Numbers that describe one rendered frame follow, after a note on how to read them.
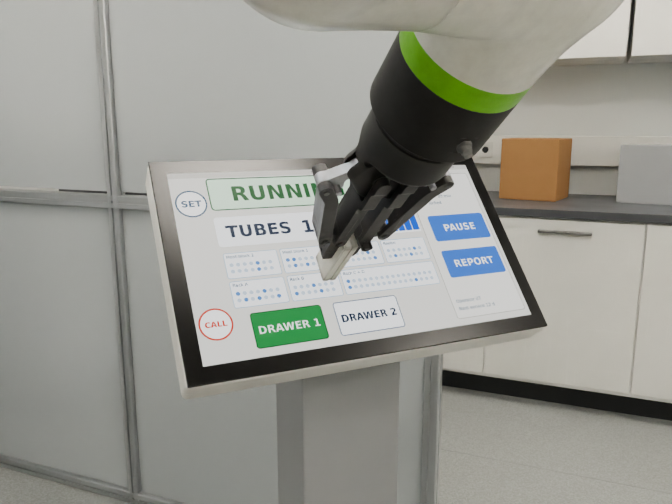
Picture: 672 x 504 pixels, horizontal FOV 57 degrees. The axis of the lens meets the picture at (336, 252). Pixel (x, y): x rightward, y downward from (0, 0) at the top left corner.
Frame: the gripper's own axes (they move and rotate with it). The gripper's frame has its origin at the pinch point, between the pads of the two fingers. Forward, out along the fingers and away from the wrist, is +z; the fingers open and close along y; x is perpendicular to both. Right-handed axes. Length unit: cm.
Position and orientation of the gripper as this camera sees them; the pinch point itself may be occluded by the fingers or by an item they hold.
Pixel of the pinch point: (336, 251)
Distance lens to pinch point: 61.9
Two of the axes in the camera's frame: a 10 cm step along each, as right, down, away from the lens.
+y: -9.1, 0.9, -4.1
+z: -3.2, 4.9, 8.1
